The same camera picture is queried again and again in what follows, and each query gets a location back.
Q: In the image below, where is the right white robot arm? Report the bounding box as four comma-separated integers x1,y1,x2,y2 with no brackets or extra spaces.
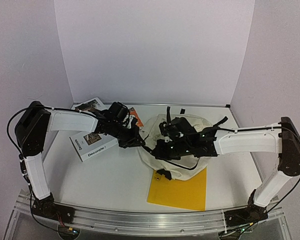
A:
151,117,300,209

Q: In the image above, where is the white Decorate furniture book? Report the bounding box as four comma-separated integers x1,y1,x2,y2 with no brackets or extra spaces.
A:
69,131,118,162

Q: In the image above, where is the aluminium table edge rail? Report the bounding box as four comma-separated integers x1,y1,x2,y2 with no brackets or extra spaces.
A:
120,101,231,109

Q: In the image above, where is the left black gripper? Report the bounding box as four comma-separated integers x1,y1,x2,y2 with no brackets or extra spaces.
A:
109,120,145,149

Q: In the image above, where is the white palm leaf book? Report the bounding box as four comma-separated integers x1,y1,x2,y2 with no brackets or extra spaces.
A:
74,97,106,112

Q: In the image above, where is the orange comic book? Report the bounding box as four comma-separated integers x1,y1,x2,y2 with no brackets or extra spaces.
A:
128,107,144,129

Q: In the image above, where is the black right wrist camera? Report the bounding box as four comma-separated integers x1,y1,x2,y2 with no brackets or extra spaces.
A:
159,106,198,142

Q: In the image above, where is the yellow plastic folder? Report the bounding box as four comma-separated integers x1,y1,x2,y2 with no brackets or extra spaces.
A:
147,169,207,211

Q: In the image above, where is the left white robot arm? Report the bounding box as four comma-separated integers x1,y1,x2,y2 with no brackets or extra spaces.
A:
11,101,145,218

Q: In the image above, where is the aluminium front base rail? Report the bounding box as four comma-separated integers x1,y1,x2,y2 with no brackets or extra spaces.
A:
4,191,292,240

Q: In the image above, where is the beige canvas backpack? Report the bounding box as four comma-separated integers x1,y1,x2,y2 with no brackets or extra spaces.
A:
138,107,228,181

